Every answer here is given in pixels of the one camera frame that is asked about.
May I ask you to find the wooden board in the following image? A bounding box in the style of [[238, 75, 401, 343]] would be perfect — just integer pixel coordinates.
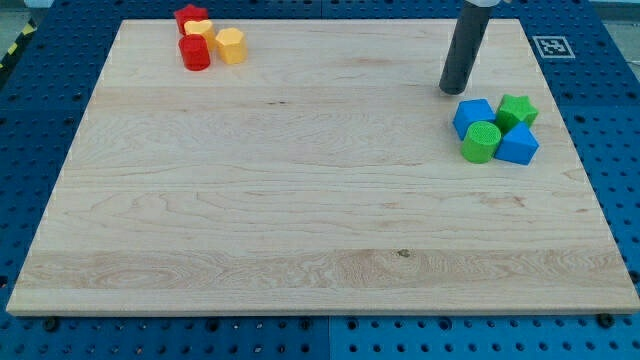
[[7, 19, 639, 317]]

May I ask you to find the yellow hexagon block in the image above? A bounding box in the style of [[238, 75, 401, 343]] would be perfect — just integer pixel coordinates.
[[215, 27, 248, 64]]

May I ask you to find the blue cube block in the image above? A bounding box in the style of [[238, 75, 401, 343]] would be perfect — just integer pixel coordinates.
[[453, 98, 496, 140]]

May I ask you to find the green cylinder block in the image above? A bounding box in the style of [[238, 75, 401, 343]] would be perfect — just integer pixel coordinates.
[[461, 121, 502, 164]]

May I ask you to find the red cylinder block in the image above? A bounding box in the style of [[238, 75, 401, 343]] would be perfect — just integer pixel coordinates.
[[178, 34, 211, 71]]

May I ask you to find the yellow heart block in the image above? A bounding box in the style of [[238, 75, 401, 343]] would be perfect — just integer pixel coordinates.
[[184, 19, 216, 51]]

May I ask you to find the blue triangle block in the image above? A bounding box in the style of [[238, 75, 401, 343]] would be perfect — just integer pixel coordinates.
[[494, 123, 539, 165]]

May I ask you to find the green star block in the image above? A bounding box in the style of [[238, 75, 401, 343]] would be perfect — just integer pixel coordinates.
[[495, 94, 539, 134]]

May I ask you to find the red star block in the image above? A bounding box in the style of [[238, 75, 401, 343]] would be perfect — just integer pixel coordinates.
[[173, 4, 209, 35]]

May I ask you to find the white fiducial marker tag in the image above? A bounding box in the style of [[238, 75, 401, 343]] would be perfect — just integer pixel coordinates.
[[533, 35, 575, 59]]

